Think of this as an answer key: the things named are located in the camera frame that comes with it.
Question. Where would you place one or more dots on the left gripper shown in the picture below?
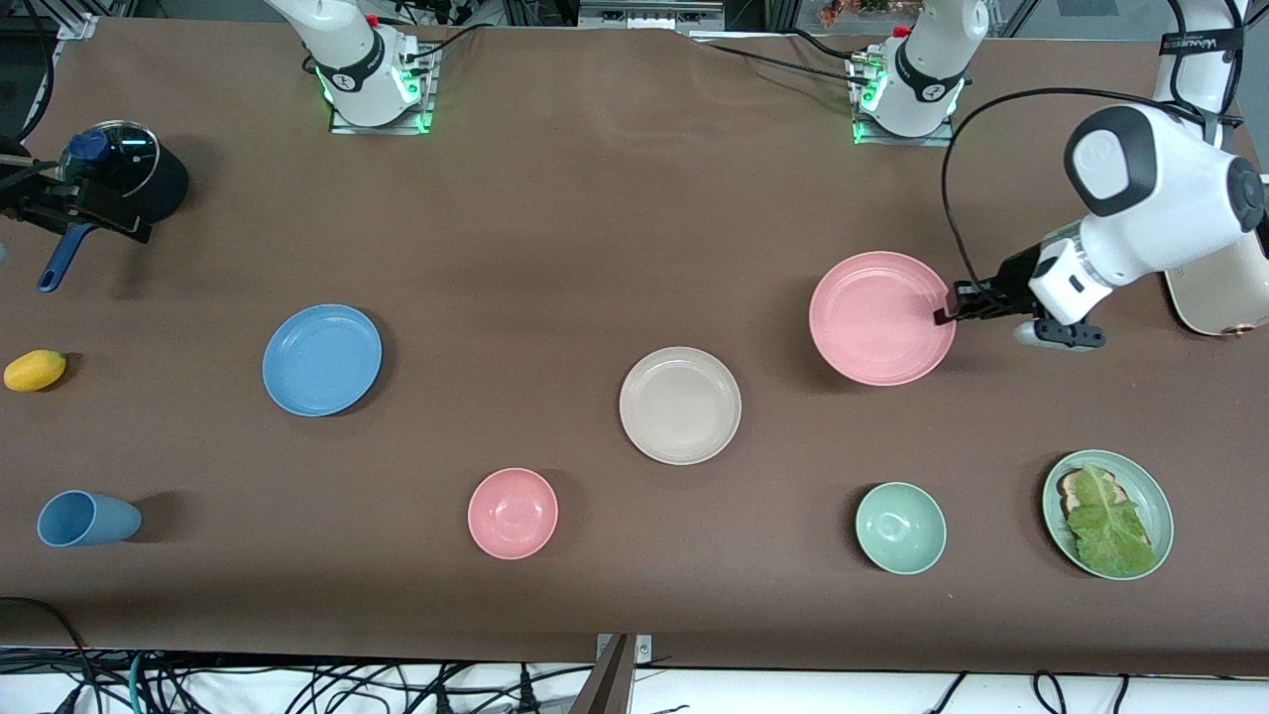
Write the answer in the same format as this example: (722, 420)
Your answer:
(1011, 281)

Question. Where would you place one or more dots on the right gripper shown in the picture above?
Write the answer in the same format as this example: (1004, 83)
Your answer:
(40, 206)

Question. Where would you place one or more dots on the pink plate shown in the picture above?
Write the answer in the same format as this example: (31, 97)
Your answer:
(877, 319)

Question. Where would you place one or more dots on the blue plate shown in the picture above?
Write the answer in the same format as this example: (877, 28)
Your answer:
(322, 360)

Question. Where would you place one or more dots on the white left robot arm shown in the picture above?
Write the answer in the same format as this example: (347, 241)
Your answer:
(1180, 198)

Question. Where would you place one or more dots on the glass lid with blue knob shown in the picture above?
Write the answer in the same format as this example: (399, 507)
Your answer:
(129, 154)

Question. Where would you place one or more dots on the yellow lemon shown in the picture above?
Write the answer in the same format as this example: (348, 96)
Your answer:
(35, 371)

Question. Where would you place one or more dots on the toasted bread slice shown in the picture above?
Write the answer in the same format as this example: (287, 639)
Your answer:
(1071, 486)

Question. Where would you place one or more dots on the green bowl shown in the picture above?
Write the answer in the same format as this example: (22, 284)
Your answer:
(900, 529)

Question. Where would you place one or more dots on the cream white board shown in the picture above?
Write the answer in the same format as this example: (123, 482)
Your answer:
(1219, 297)

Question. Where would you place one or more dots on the green plate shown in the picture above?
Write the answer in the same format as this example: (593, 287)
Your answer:
(1152, 496)

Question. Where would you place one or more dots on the green lettuce leaf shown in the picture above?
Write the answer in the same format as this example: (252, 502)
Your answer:
(1105, 531)

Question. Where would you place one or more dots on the blue cup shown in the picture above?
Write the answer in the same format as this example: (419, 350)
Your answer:
(89, 520)

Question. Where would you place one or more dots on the beige plate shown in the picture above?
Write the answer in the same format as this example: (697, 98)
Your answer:
(680, 406)

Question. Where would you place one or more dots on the brown table cover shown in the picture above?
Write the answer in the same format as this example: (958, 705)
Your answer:
(634, 248)

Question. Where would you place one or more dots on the pink bowl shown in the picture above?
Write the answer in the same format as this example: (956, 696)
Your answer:
(513, 514)

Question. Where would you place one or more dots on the grey metal rail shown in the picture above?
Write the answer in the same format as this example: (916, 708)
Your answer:
(649, 15)

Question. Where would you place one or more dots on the metal table bracket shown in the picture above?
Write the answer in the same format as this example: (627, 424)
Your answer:
(620, 659)

